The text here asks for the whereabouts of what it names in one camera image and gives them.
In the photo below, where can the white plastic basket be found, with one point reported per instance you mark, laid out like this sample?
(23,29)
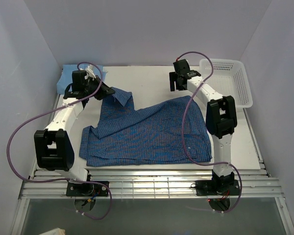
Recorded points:
(228,78)

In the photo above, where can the aluminium rail frame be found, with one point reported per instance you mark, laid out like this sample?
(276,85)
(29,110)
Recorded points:
(153,182)

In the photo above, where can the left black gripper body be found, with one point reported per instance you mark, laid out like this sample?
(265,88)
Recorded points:
(93,88)

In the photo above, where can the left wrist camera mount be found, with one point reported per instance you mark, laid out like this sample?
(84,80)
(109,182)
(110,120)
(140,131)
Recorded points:
(90,73)

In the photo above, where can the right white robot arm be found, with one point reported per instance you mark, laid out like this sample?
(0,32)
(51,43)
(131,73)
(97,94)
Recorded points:
(221,120)

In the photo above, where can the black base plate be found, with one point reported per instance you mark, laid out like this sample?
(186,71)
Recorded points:
(83,190)
(210,188)

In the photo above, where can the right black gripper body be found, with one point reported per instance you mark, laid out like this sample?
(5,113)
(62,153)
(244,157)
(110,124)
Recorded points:
(181,88)

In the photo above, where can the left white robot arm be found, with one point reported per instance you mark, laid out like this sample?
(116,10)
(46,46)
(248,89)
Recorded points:
(54,151)

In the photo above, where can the folded light blue shirt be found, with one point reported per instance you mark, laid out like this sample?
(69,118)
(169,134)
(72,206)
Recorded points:
(66,75)

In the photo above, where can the blue plaid long sleeve shirt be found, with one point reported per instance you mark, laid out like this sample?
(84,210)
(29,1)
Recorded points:
(171,132)

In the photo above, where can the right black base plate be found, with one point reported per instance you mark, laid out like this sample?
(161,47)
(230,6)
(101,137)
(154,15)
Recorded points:
(210,188)

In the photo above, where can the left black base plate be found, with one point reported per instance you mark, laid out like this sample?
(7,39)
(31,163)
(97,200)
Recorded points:
(83,190)

